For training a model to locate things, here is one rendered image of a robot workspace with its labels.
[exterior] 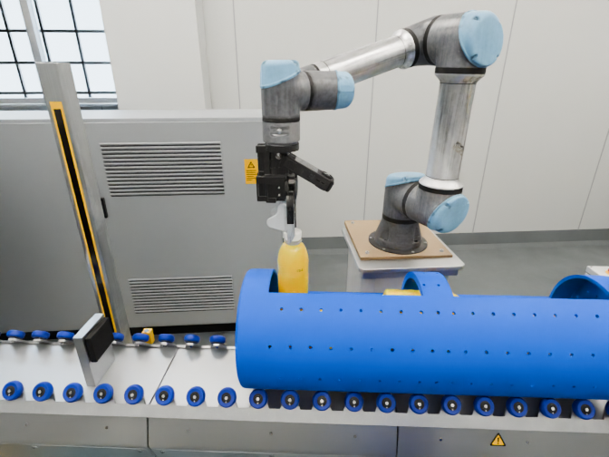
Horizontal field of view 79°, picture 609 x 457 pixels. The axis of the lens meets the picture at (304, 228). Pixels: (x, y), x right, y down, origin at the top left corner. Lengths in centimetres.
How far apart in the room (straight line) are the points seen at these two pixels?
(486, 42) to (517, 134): 313
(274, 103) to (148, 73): 254
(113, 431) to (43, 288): 186
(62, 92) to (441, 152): 103
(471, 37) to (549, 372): 72
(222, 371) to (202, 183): 136
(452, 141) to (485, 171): 301
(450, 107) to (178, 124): 155
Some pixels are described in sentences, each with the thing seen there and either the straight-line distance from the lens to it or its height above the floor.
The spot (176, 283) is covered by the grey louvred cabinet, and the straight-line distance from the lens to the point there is 255.
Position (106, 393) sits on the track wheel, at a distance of 108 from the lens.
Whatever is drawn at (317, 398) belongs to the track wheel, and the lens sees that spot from 95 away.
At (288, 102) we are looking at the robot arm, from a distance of 73.
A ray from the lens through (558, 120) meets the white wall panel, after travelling 430.
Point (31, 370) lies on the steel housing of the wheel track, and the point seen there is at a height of 93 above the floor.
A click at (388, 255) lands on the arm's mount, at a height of 116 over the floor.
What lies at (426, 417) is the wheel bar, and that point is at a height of 93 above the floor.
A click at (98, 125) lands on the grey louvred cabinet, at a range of 234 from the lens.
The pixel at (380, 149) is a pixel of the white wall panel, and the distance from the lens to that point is 358.
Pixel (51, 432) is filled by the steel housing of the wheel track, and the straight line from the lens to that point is 121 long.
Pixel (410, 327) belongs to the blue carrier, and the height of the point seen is 118.
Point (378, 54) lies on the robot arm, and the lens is 100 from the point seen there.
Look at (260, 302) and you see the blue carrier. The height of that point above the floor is 121.
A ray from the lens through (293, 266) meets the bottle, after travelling 83.
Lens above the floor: 167
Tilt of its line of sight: 23 degrees down
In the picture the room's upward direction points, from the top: straight up
